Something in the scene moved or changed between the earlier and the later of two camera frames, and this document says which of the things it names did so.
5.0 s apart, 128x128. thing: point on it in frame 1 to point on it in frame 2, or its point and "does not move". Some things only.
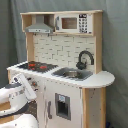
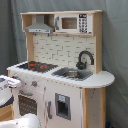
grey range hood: x=39 y=26 does not move
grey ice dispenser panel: x=63 y=106 does not move
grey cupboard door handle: x=49 y=109 does not move
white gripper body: x=25 y=86 to x=11 y=82
